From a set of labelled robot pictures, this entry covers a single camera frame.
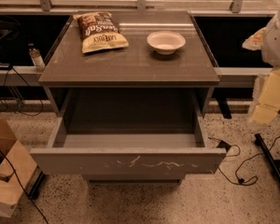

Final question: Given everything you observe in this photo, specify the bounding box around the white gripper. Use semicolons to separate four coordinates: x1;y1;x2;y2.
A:
248;68;280;126

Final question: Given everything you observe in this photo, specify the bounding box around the grey top drawer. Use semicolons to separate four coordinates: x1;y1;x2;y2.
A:
31;88;226;182

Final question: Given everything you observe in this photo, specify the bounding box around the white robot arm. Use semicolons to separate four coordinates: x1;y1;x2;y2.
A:
242;9;280;127

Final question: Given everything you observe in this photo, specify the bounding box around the grey drawer cabinet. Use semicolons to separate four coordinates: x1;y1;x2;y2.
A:
37;10;221;119

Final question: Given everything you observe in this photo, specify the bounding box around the black stand base right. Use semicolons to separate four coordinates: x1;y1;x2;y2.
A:
255;133;280;187

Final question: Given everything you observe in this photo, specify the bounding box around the black stand base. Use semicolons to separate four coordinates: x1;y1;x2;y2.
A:
255;133;280;187
28;172;46;200

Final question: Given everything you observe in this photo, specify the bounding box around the black power adapter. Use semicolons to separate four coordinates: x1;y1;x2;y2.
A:
217;140;231;151

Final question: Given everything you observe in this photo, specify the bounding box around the white bowl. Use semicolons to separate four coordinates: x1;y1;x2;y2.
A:
147;31;186;55

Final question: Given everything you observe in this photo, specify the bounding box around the sea salt chip bag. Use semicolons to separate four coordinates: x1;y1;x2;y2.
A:
73;12;129;53

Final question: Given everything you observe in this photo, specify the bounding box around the small clear bottle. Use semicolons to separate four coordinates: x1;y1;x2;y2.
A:
28;43;45;73

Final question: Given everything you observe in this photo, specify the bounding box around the black stand base left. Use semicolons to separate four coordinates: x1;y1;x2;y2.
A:
28;172;46;200

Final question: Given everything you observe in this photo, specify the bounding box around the cardboard box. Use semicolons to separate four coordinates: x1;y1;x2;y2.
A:
0;119;36;217

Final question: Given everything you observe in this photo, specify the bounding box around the black cable over box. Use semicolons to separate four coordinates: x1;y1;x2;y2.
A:
0;135;50;224

